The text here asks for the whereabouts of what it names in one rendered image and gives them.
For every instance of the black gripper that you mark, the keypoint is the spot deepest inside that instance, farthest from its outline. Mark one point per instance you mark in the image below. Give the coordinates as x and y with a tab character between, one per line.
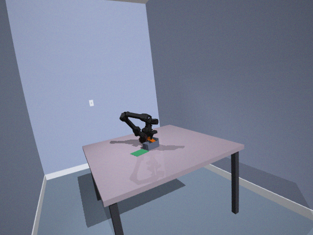
151	132

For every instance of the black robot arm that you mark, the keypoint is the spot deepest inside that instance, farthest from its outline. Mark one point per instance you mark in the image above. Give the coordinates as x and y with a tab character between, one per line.
143	117

